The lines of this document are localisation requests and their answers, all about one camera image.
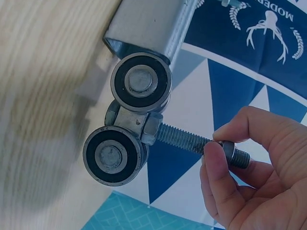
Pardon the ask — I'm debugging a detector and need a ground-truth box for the roller trolley with black-sealed bearings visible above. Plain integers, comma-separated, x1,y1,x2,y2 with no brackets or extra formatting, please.
83,52,173,187

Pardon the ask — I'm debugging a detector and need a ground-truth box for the person's right hand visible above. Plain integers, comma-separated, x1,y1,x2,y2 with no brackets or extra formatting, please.
200,106,307,230

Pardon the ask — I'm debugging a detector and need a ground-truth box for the silver steel rail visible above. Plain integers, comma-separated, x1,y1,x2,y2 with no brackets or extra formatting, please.
103,0,200,66

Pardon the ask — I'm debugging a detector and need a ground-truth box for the silver threaded bolt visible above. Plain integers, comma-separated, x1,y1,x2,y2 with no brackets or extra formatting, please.
217,0,251,9
157,123,251,170

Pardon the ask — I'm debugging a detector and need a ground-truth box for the dark round metal nut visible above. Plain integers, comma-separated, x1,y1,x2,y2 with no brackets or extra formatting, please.
219,140,236,165

